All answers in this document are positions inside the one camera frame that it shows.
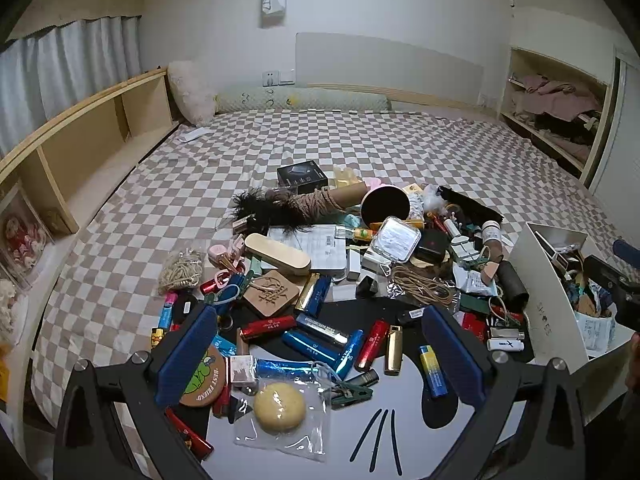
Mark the black feather toy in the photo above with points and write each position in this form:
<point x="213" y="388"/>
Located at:
<point x="270" y="210"/>

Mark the gold metallic lighter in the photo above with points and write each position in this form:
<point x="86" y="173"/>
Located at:
<point x="306" y="291"/>
<point x="393" y="350"/>

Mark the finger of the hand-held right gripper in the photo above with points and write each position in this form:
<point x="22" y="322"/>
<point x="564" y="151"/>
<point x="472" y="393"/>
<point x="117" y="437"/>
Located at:
<point x="627" y="250"/>
<point x="605" y="272"/>

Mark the yellow sponge in clear bag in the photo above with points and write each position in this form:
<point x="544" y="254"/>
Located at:
<point x="279" y="407"/>

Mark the black cylinder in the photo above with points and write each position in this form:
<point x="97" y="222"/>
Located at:
<point x="515" y="280"/>

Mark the white sliding door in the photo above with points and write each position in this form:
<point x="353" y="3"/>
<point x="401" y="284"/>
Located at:
<point x="620" y="110"/>

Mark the green clothespin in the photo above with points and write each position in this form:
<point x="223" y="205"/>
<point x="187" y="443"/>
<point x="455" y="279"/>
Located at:
<point x="350" y="394"/>

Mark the white remote control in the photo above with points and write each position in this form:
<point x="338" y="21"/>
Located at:
<point x="194" y="133"/>

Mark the wooden wardrobe shelf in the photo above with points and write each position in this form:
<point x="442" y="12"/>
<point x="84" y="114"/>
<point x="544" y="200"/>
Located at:
<point x="597" y="150"/>

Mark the black fabric pouch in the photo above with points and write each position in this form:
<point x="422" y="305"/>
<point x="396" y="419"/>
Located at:
<point x="470" y="205"/>

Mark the beige oval case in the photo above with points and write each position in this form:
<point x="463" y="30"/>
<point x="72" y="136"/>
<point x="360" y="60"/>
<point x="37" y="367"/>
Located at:
<point x="277" y="254"/>

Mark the carved wooden square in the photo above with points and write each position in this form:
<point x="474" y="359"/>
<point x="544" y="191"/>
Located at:
<point x="271" y="292"/>

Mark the white paper sheet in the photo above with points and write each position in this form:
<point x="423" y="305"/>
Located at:
<point x="320" y="242"/>

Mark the checkered bedsheet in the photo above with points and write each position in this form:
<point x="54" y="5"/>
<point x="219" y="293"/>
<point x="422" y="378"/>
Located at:
<point x="350" y="135"/>

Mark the white lighter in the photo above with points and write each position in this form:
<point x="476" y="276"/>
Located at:
<point x="505" y="344"/>
<point x="507" y="332"/>

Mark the clear plastic case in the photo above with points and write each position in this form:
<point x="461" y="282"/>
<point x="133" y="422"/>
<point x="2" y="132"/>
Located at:
<point x="397" y="240"/>

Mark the pink tape dispenser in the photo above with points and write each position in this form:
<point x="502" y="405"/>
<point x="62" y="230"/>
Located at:
<point x="224" y="255"/>

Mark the white plastic device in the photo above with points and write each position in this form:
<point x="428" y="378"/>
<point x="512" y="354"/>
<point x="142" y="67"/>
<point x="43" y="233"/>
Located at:
<point x="462" y="249"/>

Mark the pile of clothes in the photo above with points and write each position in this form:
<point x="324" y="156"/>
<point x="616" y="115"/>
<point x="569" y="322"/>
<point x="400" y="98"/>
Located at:
<point x="555" y="105"/>

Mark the wooden bedside shelf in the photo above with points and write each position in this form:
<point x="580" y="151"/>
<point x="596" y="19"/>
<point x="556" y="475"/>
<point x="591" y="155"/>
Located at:
<point x="90" y="125"/>

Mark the white wall switch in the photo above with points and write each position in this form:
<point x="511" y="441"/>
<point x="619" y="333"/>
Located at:
<point x="278" y="78"/>

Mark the grey curtain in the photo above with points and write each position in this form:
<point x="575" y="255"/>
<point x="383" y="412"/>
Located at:
<point x="50" y="65"/>

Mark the white fluffy pillow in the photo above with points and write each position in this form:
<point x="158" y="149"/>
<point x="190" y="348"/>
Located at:
<point x="190" y="92"/>

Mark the white storage box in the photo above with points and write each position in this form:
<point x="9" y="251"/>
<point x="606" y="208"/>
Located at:
<point x="537" y="280"/>

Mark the framed figurine display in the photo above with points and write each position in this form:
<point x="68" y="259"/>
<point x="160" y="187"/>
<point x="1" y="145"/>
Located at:
<point x="22" y="240"/>

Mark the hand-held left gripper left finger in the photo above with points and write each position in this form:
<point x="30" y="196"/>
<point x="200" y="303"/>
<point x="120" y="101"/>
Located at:
<point x="187" y="355"/>

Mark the black small box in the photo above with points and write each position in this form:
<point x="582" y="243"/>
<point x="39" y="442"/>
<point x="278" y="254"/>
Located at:
<point x="301" y="176"/>

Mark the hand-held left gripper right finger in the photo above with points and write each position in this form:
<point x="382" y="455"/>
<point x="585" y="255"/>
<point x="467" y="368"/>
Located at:
<point x="450" y="355"/>

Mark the red metallic lighter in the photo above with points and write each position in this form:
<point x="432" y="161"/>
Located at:
<point x="372" y="345"/>
<point x="190" y="435"/>
<point x="267" y="329"/>
<point x="214" y="286"/>

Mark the round frog coaster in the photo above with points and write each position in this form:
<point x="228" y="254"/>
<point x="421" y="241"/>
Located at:
<point x="202" y="380"/>

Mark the clear box white figurines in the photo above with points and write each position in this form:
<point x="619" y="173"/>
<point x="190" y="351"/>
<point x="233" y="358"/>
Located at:
<point x="7" y="305"/>

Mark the black square box red dot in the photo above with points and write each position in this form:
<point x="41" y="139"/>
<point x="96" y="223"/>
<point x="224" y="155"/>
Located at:
<point x="431" y="248"/>

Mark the black lighter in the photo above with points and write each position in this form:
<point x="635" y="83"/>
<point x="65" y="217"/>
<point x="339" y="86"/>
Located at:
<point x="367" y="377"/>

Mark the red small box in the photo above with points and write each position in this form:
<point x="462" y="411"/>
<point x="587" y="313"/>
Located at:
<point x="475" y="327"/>

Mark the white headboard panel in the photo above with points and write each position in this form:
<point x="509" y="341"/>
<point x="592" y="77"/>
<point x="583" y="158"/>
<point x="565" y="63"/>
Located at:
<point x="390" y="60"/>

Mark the blue yellow plastic lighter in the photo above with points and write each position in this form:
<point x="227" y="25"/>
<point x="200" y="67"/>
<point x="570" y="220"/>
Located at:
<point x="432" y="372"/>

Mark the yellow plastic item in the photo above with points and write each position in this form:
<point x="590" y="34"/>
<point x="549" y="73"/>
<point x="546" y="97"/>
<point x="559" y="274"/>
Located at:
<point x="347" y="176"/>

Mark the green bolster pillow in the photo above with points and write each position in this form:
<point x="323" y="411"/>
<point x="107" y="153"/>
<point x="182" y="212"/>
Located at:
<point x="300" y="99"/>

